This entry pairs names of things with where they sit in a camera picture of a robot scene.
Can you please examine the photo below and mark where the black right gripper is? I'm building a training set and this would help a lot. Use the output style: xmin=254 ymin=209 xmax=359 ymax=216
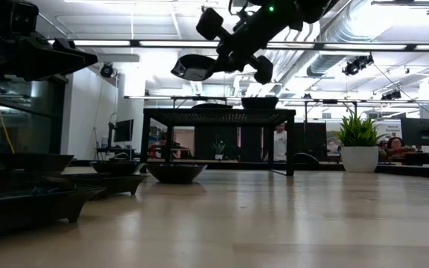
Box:
xmin=195 ymin=7 xmax=275 ymax=85

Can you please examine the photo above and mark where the black square mini plate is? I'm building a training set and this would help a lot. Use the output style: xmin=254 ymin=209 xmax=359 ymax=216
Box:
xmin=0 ymin=185 xmax=107 ymax=237
xmin=45 ymin=172 xmax=149 ymax=197

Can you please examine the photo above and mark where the black perforated metal rack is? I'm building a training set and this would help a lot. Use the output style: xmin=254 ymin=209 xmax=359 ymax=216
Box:
xmin=139 ymin=107 xmax=296 ymax=177

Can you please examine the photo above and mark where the long overhead light bar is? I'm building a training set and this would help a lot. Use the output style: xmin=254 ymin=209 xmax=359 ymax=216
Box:
xmin=46 ymin=38 xmax=429 ymax=52

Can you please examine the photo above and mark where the small potted plant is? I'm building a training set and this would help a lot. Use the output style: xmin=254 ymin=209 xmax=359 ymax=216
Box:
xmin=214 ymin=140 xmax=226 ymax=161

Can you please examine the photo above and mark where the person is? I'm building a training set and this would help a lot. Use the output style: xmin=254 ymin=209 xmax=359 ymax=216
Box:
xmin=149 ymin=139 xmax=182 ymax=160
xmin=272 ymin=122 xmax=288 ymax=162
xmin=380 ymin=136 xmax=416 ymax=157

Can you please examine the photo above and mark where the black computer monitor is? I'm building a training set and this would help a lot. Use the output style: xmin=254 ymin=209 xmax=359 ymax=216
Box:
xmin=112 ymin=118 xmax=135 ymax=144
xmin=400 ymin=117 xmax=429 ymax=147

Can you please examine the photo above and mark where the black office desk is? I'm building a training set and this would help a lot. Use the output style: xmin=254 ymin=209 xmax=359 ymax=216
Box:
xmin=95 ymin=147 xmax=138 ymax=162

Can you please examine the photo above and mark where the green plant in white pot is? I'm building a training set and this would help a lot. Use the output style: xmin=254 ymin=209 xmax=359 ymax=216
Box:
xmin=332 ymin=113 xmax=387 ymax=173

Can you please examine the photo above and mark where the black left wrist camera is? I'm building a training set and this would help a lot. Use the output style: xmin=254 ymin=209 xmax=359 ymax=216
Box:
xmin=0 ymin=0 xmax=39 ymax=37

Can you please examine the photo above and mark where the yellow hanging cable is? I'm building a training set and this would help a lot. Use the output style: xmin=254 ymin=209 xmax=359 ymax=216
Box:
xmin=0 ymin=83 xmax=16 ymax=154

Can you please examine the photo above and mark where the black curved frame handle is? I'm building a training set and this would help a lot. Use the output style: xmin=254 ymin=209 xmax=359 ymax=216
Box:
xmin=109 ymin=151 xmax=132 ymax=162
xmin=294 ymin=152 xmax=320 ymax=167

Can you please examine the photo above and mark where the white wall sign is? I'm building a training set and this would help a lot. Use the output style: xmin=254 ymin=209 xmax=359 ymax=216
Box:
xmin=381 ymin=121 xmax=404 ymax=139

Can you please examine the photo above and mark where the black aluminium table frame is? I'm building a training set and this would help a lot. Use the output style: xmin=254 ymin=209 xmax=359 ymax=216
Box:
xmin=61 ymin=159 xmax=429 ymax=181

